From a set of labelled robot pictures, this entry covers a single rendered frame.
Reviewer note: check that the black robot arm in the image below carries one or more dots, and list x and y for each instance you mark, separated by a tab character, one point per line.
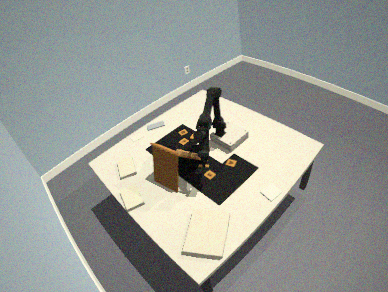
204	122

